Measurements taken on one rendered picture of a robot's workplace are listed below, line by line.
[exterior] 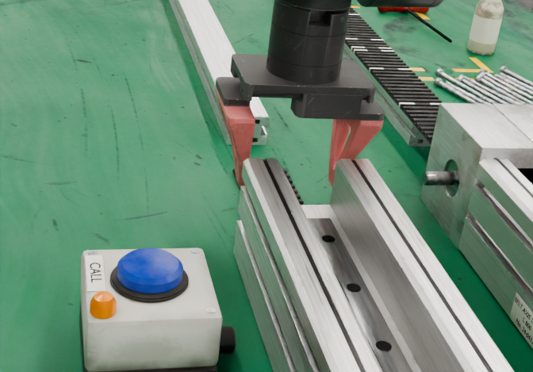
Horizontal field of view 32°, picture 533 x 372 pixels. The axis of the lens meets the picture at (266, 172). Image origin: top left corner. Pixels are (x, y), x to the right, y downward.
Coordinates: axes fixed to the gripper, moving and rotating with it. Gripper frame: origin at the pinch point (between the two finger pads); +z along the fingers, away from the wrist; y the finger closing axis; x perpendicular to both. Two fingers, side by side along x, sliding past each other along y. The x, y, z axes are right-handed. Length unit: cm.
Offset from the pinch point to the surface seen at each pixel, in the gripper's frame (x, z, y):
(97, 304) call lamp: -20.4, -2.2, -16.3
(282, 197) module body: -10.8, -3.9, -3.4
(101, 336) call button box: -20.9, -0.3, -16.1
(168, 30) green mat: 49.1, 4.6, -3.9
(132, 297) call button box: -18.9, -1.6, -14.1
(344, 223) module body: -8.6, -0.5, 2.3
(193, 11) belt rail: 48.0, 1.6, -0.9
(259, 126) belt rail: 15.2, 2.6, 1.1
